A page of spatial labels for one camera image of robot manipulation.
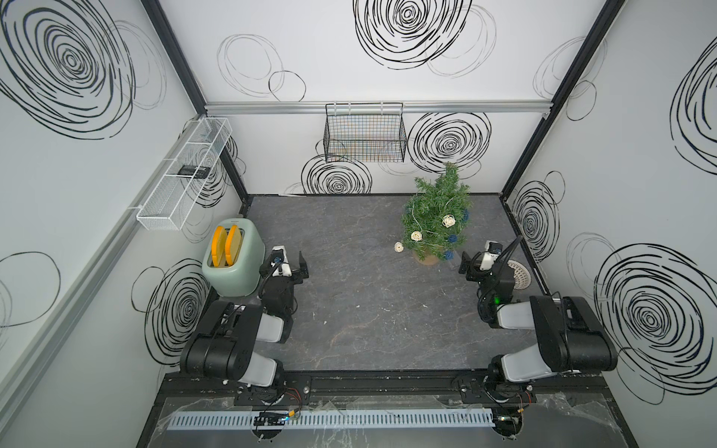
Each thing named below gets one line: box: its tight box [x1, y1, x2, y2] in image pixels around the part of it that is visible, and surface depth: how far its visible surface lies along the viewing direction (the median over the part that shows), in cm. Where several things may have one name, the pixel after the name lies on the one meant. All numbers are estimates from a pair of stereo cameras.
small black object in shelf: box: [177, 164, 211, 180], surface depth 79 cm
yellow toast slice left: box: [210, 225, 228, 268], surface depth 80 cm
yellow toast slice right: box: [224, 224, 242, 266], surface depth 80 cm
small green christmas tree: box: [401, 162, 474, 266], surface depth 82 cm
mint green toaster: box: [201, 217, 266, 298], surface depth 85 cm
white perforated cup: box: [506, 259, 532, 291], surface depth 95 cm
